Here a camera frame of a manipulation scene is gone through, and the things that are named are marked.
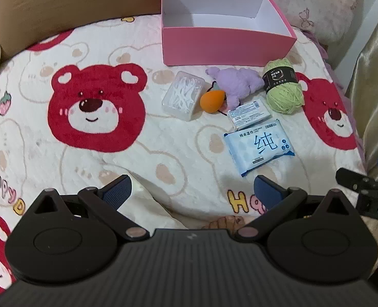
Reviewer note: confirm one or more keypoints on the brown pillow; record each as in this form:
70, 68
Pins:
64, 3

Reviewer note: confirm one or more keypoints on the small white blue packet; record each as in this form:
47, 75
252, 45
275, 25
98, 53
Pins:
249, 115

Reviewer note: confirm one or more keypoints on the pink floral pillow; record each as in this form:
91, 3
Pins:
317, 6

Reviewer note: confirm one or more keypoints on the gold satin curtain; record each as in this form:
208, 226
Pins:
374, 86

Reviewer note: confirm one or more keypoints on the blue wet wipes pack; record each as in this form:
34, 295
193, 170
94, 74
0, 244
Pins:
259, 148

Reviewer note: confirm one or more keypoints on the green yarn ball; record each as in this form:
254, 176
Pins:
285, 97

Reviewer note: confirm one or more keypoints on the person's foot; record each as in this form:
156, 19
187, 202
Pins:
230, 222

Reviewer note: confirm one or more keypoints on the clear floss pick box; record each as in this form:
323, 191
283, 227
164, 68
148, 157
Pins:
183, 96

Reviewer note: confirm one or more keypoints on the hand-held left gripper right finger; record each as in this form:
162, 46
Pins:
266, 192

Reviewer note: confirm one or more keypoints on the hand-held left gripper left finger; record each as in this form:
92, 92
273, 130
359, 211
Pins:
118, 189

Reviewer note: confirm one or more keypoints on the pink cardboard box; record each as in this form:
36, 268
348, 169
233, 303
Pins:
227, 46

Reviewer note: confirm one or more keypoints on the orange makeup sponge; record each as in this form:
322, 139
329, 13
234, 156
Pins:
212, 102

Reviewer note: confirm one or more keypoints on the purple plush toy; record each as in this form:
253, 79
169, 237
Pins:
237, 83

